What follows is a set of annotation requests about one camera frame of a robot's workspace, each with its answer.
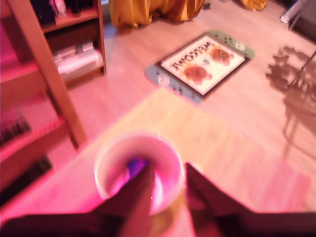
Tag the illustrated white ceramic mug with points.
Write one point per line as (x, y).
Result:
(168, 158)

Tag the white shoe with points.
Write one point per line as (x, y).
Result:
(286, 18)

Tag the thin black metal rod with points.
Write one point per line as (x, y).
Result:
(307, 61)

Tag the orange velvet curtain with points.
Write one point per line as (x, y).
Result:
(153, 12)
(254, 5)

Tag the purple coffee capsule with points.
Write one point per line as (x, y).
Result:
(135, 165)

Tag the tall wooden bookshelf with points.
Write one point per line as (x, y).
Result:
(71, 19)

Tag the stack of white magazines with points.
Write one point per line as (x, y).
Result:
(74, 61)

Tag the wooden chair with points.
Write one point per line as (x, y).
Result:
(49, 74)

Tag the welcome door mat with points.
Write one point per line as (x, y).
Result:
(197, 64)

